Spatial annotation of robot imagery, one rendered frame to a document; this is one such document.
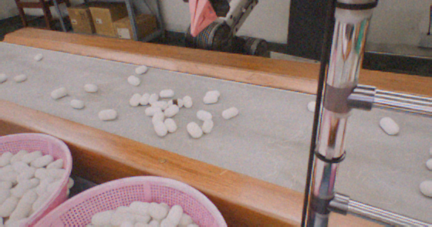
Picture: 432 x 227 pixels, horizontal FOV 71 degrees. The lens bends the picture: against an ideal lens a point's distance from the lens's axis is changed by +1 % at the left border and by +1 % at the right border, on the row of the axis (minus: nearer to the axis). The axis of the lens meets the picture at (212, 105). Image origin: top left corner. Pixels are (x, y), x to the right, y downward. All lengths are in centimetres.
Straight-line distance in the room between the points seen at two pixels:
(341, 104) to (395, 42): 239
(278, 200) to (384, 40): 229
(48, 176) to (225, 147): 30
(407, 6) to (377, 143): 203
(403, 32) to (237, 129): 214
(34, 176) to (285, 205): 43
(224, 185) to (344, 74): 26
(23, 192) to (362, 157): 54
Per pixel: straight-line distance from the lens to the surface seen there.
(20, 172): 63
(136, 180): 47
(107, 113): 66
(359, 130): 60
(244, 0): 112
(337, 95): 24
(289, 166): 50
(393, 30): 261
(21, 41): 135
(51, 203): 50
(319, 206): 32
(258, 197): 42
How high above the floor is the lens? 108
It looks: 32 degrees down
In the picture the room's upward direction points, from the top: 5 degrees counter-clockwise
